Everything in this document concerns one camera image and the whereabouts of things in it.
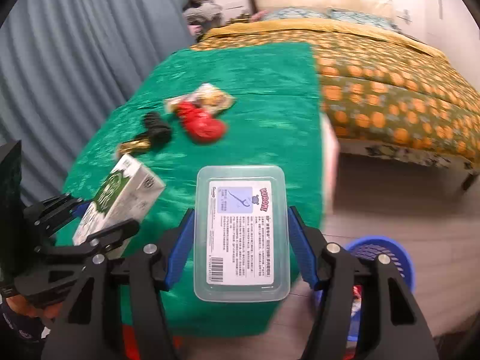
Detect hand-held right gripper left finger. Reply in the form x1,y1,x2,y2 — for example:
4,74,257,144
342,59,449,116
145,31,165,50
41,208,197,360

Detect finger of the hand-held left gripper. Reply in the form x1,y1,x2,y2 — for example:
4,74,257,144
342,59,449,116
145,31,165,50
34,218,140,269
22,193,91,238

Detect crumpled red wrapper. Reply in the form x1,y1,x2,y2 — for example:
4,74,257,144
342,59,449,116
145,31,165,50
175,100,229,144

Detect white wardrobe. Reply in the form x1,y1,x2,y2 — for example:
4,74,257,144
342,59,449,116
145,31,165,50
422,0,480,61

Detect person's left hand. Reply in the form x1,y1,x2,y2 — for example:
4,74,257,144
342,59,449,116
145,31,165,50
7,295,62,322

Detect person's left forearm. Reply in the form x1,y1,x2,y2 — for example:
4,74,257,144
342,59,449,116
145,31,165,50
0,300,50,347

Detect black net wrapper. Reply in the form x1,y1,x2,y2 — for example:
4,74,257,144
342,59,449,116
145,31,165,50
142,112,173,147

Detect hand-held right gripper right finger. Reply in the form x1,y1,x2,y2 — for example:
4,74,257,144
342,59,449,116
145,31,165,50
287,205,439,360

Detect blue plastic basket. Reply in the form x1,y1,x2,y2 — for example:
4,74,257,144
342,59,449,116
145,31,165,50
315,235,416,342

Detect clear plastic box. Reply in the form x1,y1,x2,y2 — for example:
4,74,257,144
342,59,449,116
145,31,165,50
194,165,291,302

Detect beige padded headboard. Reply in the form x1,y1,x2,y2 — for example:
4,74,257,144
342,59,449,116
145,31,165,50
247,0,399,19

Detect floral bed skirt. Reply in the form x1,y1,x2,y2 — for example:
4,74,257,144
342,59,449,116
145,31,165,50
365,144,479,172

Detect gold foil wrapper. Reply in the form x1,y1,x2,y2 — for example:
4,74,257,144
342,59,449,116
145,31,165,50
116,139,152,158

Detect green tablecloth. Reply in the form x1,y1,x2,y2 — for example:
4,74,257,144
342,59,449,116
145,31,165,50
56,41,327,338

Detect blue-grey curtain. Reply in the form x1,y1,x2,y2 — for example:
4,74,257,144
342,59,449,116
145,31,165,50
0,0,196,207

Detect teal patterned pillow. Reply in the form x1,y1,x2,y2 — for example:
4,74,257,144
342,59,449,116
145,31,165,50
329,9,399,31
262,7,331,22

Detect pile of clothes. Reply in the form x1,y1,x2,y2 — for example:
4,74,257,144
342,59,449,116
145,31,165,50
182,0,224,27

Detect white green milk carton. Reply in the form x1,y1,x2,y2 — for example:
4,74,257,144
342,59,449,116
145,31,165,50
72,154,166,259

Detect orange patterned quilt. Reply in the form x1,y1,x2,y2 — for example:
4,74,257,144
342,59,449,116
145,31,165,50
191,28,480,166

